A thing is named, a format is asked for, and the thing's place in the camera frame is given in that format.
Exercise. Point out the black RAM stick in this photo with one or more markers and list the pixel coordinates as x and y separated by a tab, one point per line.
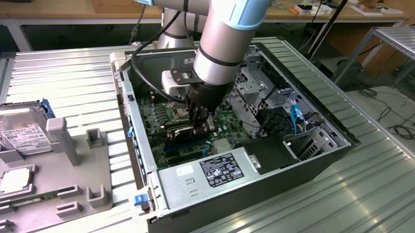
171	126

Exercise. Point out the black open PC case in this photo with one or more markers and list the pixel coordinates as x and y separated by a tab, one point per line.
291	189

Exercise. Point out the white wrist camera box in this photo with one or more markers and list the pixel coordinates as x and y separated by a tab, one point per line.
169	83

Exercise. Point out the wooden desk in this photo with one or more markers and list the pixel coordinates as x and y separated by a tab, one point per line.
64	14

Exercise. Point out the silver hard disk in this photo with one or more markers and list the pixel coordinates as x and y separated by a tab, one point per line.
22	136

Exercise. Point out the CPU socket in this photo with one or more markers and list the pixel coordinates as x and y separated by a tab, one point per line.
176	111

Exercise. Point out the black expansion slot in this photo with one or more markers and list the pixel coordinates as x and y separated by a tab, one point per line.
184	157

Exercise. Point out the blue case latch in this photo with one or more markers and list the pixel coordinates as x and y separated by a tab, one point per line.
140	199

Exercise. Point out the silver disk bay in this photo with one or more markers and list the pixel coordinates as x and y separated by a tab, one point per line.
317	143

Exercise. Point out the perforated metal drive cage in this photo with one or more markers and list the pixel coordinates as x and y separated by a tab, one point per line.
252	97

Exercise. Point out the green RAM stick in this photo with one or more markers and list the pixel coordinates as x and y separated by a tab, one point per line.
29	201

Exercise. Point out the orange and white box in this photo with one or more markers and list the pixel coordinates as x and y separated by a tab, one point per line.
307	10

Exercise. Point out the blue card retention strip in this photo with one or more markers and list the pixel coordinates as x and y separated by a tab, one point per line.
129	131

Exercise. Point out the white flat object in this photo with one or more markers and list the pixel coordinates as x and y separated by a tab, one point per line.
365	11

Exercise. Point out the black plastic air shroud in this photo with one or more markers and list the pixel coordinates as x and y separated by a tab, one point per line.
267	154

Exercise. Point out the black slanted pole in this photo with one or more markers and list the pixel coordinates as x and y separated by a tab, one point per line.
324	29

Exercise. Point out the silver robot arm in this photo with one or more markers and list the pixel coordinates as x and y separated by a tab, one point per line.
220	48

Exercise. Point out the silver chipset heatsink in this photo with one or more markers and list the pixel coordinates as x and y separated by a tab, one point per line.
221	145

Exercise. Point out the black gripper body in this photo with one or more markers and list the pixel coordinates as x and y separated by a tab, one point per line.
207	97

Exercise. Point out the brown cardboard box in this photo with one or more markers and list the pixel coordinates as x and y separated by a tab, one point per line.
381	58

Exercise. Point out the Nvidia Quadro graphics card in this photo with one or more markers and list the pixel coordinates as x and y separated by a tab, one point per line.
183	137

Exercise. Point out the grey parts rack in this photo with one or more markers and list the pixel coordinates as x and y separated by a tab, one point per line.
54	179

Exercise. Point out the aluminium frame table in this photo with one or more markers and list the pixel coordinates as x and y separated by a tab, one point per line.
388	34

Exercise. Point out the grey power supply unit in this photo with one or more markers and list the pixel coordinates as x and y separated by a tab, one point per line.
179	185

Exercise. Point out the blue expansion slot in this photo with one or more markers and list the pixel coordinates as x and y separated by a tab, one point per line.
173	146

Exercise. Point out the silver CPU chip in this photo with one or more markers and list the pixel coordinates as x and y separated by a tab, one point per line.
12	180

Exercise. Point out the green motherboard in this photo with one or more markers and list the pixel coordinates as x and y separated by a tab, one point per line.
227	126

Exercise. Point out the blue disk carrier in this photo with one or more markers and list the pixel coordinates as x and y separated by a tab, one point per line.
46	109

